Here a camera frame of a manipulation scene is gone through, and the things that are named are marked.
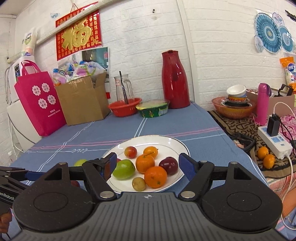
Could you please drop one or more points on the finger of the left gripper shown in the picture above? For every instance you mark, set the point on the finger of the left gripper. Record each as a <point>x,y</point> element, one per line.
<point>20,174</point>

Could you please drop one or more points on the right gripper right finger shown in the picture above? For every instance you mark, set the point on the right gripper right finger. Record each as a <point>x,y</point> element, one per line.
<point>198,174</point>

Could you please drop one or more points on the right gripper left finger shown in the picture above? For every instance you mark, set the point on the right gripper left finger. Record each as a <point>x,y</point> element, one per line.
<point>97,172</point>

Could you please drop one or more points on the brown kiwi fruit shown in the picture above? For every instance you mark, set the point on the brown kiwi fruit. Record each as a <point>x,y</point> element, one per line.
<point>139,184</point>

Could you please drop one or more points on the large orange with stem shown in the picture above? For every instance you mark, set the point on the large orange with stem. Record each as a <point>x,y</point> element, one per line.
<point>143,163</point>

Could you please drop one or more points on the orange tangerine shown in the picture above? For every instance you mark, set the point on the orange tangerine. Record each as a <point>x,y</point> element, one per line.
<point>151,151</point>

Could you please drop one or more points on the dark red plum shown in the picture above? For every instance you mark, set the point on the dark red plum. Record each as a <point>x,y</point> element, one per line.
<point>75,183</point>

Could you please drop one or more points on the person's left hand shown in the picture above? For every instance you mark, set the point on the person's left hand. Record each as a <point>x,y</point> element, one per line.
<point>5,220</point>

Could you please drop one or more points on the green apple on table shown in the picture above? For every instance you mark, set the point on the green apple on table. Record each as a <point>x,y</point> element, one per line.
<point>79,162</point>

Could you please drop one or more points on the green mango-shaped fruit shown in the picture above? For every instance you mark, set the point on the green mango-shaped fruit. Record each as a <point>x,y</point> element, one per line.
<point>124,169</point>

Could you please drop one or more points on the dark plum on plate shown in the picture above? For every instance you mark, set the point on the dark plum on plate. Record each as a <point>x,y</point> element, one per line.
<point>170,165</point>

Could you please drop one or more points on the blue striped tablecloth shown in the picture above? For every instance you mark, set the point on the blue striped tablecloth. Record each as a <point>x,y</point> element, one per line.
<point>193,126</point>

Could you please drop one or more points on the red peach on plate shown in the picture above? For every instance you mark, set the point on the red peach on plate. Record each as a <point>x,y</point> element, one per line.
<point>130,152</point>

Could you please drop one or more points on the orange on plate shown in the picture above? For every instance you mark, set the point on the orange on plate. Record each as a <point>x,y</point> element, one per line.
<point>155,177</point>

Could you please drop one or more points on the orange on side table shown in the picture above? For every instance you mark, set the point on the orange on side table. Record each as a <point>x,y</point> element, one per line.
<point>262,152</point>

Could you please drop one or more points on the red plastic basket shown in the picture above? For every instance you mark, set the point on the red plastic basket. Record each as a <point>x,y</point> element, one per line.
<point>121,109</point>

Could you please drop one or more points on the cardboard box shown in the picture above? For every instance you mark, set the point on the cardboard box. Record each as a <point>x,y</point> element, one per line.
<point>83,101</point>

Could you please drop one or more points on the amber glass bowl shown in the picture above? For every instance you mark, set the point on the amber glass bowl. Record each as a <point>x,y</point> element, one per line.
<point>228,110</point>

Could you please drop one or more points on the green foil bowl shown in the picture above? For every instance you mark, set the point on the green foil bowl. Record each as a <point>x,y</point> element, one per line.
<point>153,108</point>

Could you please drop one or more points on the white power strip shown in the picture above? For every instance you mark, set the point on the white power strip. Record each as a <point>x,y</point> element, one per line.
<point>277,144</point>

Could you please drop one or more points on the red thermos jug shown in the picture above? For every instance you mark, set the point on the red thermos jug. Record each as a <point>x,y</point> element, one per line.
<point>174,80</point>

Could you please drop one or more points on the pink shopping bag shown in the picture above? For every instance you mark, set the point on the pink shopping bag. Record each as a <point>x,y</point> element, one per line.
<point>38,96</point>

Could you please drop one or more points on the black power adapter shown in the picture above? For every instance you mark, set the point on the black power adapter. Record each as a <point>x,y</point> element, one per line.
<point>273,125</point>

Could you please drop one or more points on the glass pitcher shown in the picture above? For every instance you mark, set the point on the glass pitcher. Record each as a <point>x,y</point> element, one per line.
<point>124,92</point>

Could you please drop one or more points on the white paper cup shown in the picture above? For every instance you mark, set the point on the white paper cup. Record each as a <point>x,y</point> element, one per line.
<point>236,90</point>

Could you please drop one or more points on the pink floral table cover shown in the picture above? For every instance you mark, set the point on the pink floral table cover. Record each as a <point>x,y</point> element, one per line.
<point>289,132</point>

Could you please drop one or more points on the floral cloth in box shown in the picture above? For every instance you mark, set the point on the floral cloth in box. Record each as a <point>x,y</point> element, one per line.
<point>75,70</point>

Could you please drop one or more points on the pink thermos bottle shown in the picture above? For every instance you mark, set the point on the pink thermos bottle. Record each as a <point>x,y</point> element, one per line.
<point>263,95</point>

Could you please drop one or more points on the orange snack bag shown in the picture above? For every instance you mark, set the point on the orange snack bag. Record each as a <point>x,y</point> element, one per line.
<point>288,65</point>

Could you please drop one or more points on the blue paper fan decoration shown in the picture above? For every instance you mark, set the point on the blue paper fan decoration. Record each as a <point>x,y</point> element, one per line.
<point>271,34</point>

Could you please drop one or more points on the red fu wall poster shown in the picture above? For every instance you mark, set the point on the red fu wall poster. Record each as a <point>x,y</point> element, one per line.
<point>82,35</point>

